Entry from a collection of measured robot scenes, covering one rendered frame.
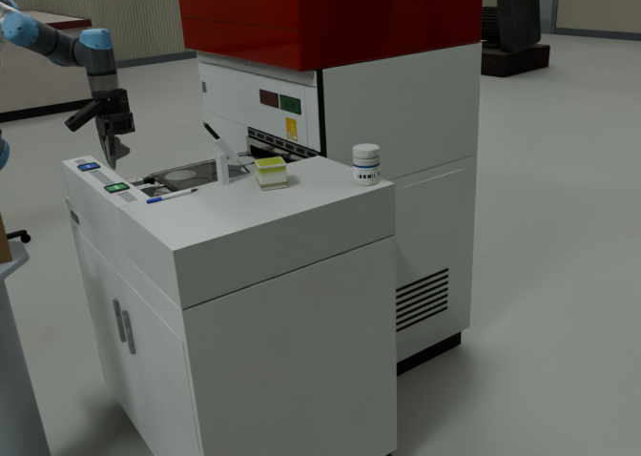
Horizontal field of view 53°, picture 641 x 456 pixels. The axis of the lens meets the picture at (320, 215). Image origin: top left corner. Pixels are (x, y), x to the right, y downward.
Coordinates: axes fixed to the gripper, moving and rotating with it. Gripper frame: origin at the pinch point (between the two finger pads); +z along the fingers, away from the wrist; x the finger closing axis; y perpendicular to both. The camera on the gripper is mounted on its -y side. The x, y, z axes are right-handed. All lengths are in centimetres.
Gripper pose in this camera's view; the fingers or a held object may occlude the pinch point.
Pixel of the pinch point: (110, 165)
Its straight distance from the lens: 184.2
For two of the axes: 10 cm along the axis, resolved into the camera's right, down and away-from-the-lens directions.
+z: 0.5, 9.3, 3.8
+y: 8.2, -2.5, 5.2
